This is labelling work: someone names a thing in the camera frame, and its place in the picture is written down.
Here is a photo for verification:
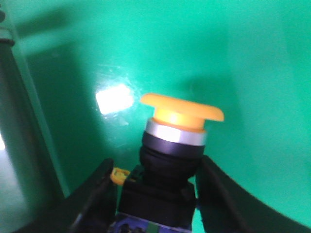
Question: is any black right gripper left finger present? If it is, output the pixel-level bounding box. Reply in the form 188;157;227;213
16;158;117;233

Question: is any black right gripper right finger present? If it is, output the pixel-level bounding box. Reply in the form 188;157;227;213
195;155;311;233

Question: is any yellow mushroom push button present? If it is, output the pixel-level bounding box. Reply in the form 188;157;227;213
108;93;225;233

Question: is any green conveyor belt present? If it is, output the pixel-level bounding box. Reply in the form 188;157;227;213
0;39;63;233

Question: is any green plastic tray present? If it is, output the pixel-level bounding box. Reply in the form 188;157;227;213
2;0;311;228

